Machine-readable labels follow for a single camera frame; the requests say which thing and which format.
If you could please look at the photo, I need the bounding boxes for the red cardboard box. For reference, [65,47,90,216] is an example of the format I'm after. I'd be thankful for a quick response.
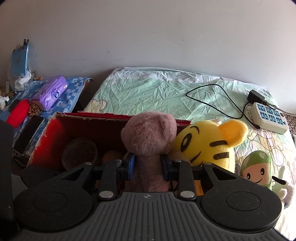
[28,111,189,170]

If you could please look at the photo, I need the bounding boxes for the brown round basket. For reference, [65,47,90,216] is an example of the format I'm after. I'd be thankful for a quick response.
[62,138,97,170]

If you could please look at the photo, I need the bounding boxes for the white bunny plush plaid ears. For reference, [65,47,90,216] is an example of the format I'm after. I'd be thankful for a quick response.
[277,182,295,209]

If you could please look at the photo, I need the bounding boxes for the red oval case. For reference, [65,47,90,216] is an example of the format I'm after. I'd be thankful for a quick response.
[6,99,30,129]

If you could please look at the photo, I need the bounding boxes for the cartoon print bed sheet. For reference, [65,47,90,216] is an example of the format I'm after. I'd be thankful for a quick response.
[85,69,295,237]

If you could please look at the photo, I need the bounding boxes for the black power adapter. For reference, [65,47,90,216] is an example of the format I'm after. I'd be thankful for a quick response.
[247,89,265,104]

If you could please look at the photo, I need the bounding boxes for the pink bear plush toy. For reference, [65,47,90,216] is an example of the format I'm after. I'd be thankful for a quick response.
[121,111,177,192]

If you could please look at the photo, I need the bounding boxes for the thin black cable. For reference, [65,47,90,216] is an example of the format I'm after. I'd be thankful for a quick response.
[185,83,261,129]

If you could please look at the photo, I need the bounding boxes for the purple tissue pack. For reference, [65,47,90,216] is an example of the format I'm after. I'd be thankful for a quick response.
[31,75,68,111]

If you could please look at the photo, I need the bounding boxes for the blue checkered towel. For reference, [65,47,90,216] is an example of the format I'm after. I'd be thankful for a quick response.
[1,77,93,153]

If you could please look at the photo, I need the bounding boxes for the black smartphone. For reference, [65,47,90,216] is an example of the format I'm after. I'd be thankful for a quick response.
[14,115,44,155]

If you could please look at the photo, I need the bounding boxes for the white blue power strip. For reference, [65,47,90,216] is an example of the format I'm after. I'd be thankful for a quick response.
[250,102,288,134]

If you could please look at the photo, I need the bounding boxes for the yellow tiger plush toy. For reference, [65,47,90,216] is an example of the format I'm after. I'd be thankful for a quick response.
[169,120,248,172]

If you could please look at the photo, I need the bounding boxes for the green hooded doll plush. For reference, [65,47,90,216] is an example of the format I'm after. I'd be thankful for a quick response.
[240,150,286,189]

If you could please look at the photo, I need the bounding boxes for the blue hanging pouch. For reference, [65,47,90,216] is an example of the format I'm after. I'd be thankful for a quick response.
[11,39,29,77]

